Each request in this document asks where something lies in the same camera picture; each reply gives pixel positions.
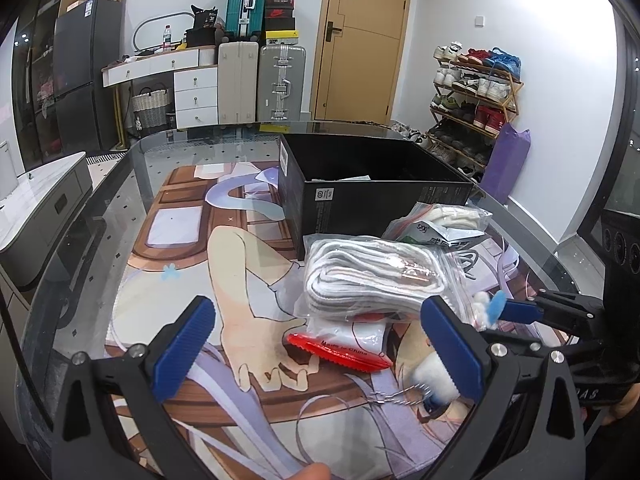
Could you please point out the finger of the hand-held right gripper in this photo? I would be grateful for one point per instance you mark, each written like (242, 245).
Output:
(522, 311)

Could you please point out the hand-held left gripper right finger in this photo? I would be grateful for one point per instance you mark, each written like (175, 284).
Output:
(452, 347)

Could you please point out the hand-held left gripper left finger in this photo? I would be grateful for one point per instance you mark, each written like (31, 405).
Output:
(182, 345)

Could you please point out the small white blue plush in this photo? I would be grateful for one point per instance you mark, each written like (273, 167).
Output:
(490, 307)

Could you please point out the white laces bag red zipper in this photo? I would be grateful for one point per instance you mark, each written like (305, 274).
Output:
(370, 275)

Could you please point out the cream laces plastic bag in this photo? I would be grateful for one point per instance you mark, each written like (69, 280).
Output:
(462, 217)

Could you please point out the black cardboard box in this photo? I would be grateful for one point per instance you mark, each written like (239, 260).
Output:
(350, 210)

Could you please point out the person's right hand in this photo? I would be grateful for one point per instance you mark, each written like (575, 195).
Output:
(622, 405)

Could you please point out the person's left hand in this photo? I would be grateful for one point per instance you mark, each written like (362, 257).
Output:
(310, 472)

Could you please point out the printed desk mat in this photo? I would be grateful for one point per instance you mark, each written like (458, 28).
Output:
(165, 240)

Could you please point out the white printed packet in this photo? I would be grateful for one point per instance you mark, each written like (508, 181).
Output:
(425, 236)

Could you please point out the purple bag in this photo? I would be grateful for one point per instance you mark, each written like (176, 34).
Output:
(507, 165)

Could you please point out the white grey side cabinet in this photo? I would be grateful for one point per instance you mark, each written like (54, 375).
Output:
(45, 195)

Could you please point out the group of loose sneakers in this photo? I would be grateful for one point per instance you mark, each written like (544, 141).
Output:
(410, 132)

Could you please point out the wooden shoe rack with shoes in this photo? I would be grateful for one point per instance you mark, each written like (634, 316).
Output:
(480, 90)

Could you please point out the wicker basket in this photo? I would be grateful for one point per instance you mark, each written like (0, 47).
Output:
(152, 110)

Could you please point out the white dresser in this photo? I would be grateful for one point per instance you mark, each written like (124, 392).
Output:
(195, 95)

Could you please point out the beige suitcase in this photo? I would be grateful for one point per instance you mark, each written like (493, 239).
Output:
(237, 82)

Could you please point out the silver suitcase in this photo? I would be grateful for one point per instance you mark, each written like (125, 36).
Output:
(281, 82)

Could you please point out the dark grey refrigerator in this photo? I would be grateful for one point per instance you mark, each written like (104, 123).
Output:
(85, 75)

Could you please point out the dark glass cabinet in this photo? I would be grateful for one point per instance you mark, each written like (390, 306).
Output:
(35, 85)

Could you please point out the clear water bottle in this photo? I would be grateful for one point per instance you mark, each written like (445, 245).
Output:
(167, 40)

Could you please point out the wooden door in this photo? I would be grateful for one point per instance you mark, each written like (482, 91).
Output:
(360, 50)

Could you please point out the black shopping bag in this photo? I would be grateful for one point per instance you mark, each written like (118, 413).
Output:
(205, 25)

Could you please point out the yellow black shoe box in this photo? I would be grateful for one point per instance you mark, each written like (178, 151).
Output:
(280, 37)

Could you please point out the teal suitcase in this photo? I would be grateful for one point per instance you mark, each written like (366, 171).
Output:
(245, 5)

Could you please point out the red black shoe box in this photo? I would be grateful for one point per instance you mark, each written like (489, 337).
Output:
(279, 7)

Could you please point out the oval metal frame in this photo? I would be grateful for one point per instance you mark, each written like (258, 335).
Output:
(142, 25)

